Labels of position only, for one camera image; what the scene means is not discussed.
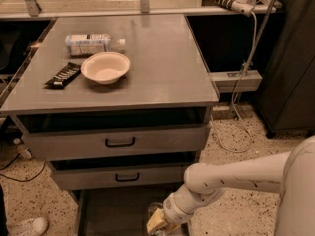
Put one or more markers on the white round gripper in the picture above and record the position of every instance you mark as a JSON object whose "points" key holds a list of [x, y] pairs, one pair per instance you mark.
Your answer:
{"points": [[172, 207]]}

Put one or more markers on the clear plastic water bottle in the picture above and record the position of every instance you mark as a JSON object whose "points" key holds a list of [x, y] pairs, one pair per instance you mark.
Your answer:
{"points": [[153, 208]]}

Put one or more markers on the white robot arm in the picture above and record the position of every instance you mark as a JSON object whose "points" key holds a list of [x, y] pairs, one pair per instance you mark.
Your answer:
{"points": [[291, 175]]}

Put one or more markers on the grey middle drawer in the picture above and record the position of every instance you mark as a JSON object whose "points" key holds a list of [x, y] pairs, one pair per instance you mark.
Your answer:
{"points": [[111, 172]]}

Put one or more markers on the grey drawer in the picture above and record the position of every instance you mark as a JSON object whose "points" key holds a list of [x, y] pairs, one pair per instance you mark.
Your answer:
{"points": [[111, 172], [83, 135], [121, 211]]}

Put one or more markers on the grey bottom drawer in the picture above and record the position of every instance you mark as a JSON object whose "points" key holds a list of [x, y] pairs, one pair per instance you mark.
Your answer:
{"points": [[121, 211]]}

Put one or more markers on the grey drawer cabinet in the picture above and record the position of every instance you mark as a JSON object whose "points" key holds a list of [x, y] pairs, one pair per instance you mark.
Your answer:
{"points": [[166, 71]]}

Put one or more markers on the grey top drawer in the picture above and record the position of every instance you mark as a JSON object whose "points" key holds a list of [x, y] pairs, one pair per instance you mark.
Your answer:
{"points": [[83, 135]]}

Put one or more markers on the white labelled plastic bottle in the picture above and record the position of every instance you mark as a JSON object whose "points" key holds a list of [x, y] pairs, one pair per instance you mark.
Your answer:
{"points": [[90, 44]]}

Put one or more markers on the white sneaker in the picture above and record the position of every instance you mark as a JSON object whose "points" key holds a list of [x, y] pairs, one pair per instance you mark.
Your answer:
{"points": [[29, 227]]}

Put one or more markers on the grey metal beam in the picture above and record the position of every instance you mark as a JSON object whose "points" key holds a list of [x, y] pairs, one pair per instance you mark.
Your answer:
{"points": [[233, 81]]}

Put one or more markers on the white plug adapter on floor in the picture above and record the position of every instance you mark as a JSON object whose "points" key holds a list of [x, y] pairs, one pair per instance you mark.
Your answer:
{"points": [[23, 151]]}

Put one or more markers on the white paper bowl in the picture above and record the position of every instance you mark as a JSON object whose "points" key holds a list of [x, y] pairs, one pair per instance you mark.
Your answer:
{"points": [[105, 67]]}

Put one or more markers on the dark cabinet at right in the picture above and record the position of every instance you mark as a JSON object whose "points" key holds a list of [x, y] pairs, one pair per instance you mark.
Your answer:
{"points": [[286, 97]]}

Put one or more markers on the black snack bar wrapper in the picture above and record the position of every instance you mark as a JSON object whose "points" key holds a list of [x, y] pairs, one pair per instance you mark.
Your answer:
{"points": [[65, 76]]}

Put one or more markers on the white power strip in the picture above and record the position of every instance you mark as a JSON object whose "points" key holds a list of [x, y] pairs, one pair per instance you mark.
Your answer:
{"points": [[238, 6]]}

